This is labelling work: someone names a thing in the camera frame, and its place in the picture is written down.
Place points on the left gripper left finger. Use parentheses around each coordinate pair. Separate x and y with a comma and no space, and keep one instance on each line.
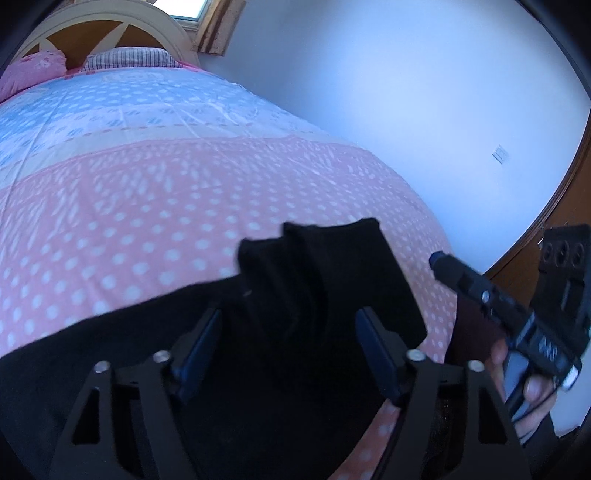
(122,424)

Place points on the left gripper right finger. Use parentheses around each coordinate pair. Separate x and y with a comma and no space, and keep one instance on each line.
(452,422)

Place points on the black pants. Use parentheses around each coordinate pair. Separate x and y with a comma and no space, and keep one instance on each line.
(288,392)

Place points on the pink blue polka-dot bedsheet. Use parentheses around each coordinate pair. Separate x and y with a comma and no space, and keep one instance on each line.
(123,189)

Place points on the pink pillow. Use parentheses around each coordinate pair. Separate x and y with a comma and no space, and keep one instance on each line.
(30,71)

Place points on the striped grey pillow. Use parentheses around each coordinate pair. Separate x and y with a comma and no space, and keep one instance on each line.
(130,57)

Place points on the cream wooden headboard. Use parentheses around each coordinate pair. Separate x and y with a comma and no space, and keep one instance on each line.
(91,27)

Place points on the yellow curtain right of window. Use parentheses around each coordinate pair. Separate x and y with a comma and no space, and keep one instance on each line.
(216,26)

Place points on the window behind headboard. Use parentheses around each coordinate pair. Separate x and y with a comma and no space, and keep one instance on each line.
(183,9)

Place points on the white wall socket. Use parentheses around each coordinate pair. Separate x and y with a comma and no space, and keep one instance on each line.
(501,155)

